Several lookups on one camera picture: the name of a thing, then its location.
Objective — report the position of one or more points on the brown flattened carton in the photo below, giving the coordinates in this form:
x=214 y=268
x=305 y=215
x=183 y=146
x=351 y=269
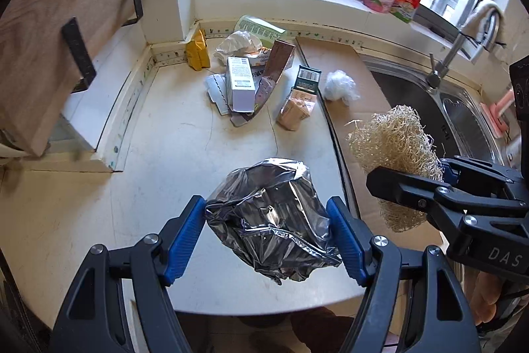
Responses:
x=277 y=67

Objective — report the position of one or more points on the cardboard sheet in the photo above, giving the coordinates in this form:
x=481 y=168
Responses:
x=357 y=187

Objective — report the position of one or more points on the white flattened packaging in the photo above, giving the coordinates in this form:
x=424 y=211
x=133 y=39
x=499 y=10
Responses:
x=217 y=92

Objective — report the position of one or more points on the beige loofah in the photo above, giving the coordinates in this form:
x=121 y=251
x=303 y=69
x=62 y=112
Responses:
x=396 y=138

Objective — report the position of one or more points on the steel double sink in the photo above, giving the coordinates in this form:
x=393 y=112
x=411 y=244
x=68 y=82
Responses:
x=413 y=92

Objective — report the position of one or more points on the crumpled white tissue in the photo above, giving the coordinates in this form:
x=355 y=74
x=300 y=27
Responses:
x=239 y=43

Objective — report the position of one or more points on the grey dishcloth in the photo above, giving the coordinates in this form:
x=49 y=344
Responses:
x=481 y=7

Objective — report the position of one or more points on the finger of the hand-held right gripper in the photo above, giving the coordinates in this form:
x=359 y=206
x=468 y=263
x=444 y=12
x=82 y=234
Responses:
x=479 y=171
x=396 y=187

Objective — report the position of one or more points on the orange white snack packet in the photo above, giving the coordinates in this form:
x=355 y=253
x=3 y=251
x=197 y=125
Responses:
x=262 y=57

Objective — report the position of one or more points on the person's right hand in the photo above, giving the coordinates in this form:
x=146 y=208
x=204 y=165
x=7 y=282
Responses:
x=487 y=299

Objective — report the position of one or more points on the silver foil bag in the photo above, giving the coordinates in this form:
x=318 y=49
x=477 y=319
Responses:
x=268 y=212

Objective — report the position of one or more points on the wooden cutting board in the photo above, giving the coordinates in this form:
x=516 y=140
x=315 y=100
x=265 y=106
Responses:
x=62 y=5

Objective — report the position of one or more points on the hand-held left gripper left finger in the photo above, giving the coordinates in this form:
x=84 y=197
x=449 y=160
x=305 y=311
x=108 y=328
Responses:
x=182 y=241

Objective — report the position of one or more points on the steel faucet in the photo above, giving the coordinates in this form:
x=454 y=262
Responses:
x=444 y=59

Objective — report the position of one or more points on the green plastic bottle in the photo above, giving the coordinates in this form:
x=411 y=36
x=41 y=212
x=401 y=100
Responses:
x=256 y=26

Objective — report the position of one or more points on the white plastic bag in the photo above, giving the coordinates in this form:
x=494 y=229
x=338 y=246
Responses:
x=339 y=88

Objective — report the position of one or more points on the yellow carton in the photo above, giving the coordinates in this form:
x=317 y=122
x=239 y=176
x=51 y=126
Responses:
x=197 y=51

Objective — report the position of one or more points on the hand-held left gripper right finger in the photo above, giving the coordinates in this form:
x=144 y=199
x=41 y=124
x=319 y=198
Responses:
x=347 y=241

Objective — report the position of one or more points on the dark green box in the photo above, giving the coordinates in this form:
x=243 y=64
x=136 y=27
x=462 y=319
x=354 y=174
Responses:
x=308 y=78

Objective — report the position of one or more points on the tan small box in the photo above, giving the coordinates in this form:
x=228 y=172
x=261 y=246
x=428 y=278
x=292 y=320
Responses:
x=295 y=113

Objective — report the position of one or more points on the white cardboard box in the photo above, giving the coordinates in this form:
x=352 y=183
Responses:
x=241 y=88

